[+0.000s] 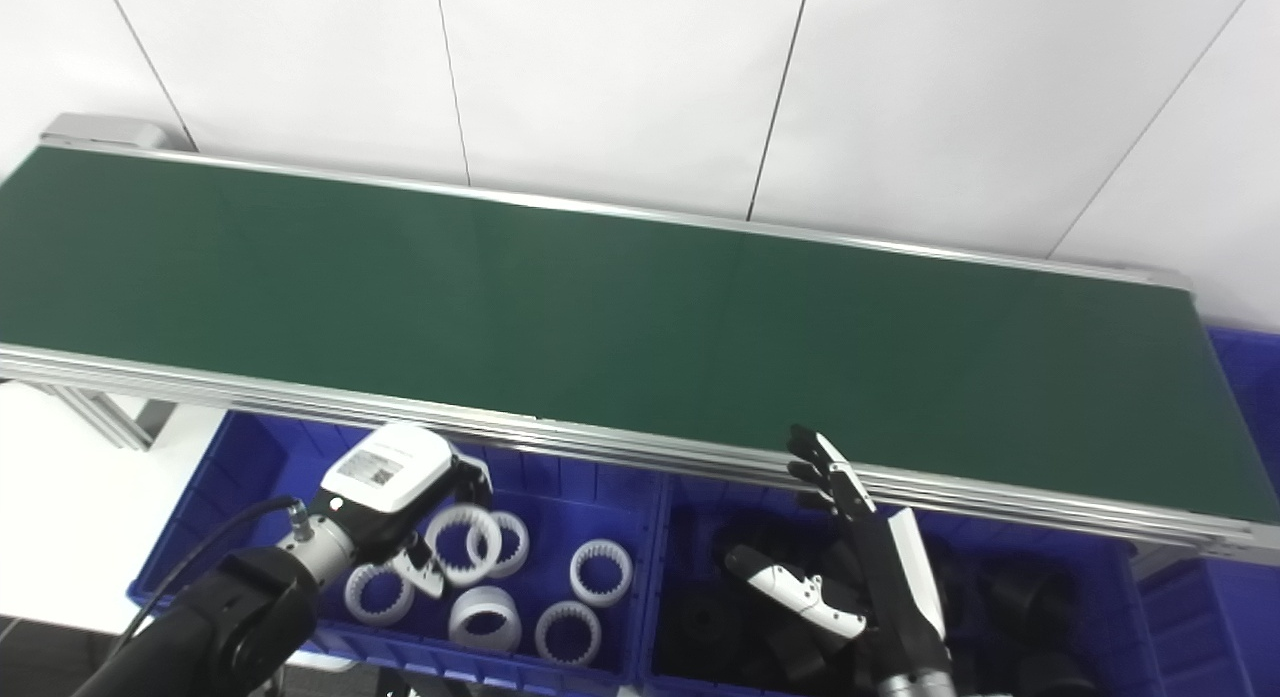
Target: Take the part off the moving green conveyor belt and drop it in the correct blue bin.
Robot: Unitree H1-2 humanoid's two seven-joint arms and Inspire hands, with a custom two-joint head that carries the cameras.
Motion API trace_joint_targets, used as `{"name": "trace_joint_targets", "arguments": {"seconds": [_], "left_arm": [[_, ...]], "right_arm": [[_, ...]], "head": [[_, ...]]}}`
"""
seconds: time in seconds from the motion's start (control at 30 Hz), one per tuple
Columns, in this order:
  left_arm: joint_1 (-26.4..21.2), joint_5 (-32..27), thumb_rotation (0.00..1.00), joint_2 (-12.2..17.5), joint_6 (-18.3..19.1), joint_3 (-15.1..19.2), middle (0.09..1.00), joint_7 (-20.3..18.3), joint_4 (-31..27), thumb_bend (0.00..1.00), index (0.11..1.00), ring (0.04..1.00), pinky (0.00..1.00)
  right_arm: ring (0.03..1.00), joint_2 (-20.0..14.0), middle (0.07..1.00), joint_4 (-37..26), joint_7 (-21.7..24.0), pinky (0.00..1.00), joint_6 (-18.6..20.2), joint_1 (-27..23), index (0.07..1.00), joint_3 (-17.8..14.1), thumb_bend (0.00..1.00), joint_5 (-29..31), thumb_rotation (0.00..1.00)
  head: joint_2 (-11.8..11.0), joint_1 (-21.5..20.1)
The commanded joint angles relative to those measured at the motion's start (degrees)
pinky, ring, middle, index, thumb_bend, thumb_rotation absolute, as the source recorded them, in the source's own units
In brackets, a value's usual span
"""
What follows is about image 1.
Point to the blue plastic bin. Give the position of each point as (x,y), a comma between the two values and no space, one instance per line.
(1230,597)

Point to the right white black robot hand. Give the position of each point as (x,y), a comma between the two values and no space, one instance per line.
(905,577)

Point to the grey conveyor end cover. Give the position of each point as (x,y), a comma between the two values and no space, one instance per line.
(105,130)

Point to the green conveyor belt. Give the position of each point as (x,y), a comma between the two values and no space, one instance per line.
(640,317)

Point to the blue bin with white rings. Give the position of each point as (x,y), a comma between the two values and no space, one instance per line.
(260,477)

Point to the blue bin with black parts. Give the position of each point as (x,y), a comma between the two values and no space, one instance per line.
(1080,577)

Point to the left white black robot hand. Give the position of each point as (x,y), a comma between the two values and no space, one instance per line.
(390,467)

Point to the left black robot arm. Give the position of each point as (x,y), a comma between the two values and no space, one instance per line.
(220,627)

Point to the aluminium conveyor support leg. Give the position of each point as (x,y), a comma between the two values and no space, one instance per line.
(110,417)

